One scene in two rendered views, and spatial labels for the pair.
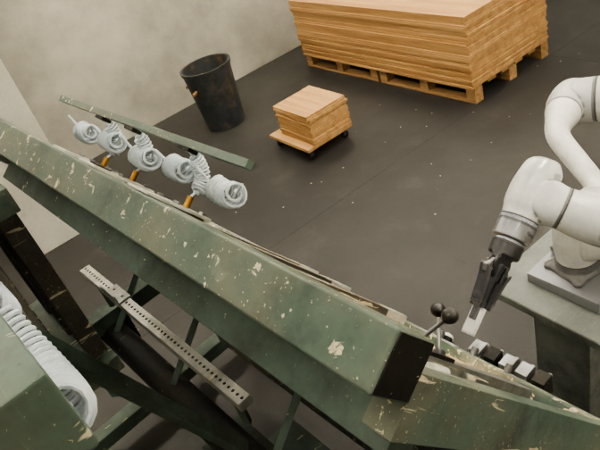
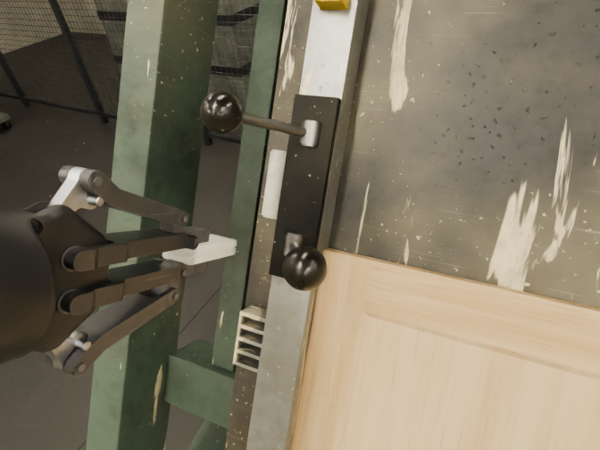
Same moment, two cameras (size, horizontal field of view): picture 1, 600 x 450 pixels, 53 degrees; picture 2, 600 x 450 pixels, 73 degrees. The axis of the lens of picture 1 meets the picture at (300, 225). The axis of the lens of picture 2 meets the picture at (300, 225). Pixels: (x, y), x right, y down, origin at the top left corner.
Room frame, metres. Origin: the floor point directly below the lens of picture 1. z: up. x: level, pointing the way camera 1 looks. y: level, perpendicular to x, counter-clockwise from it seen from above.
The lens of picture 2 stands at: (1.26, -0.37, 1.67)
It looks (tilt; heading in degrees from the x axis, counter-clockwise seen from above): 40 degrees down; 149
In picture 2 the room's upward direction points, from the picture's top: 7 degrees counter-clockwise
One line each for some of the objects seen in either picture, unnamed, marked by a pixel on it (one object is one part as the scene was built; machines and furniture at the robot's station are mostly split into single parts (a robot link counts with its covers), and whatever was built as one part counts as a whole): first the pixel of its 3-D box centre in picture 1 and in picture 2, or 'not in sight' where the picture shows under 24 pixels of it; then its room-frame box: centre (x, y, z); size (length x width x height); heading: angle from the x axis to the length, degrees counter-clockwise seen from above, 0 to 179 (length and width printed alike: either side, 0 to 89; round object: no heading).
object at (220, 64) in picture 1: (214, 94); not in sight; (6.00, 0.38, 0.33); 0.54 x 0.54 x 0.65
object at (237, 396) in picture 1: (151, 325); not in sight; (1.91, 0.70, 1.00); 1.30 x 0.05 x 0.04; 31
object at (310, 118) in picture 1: (308, 121); not in sight; (4.92, -0.37, 0.20); 0.61 x 0.51 x 0.40; 26
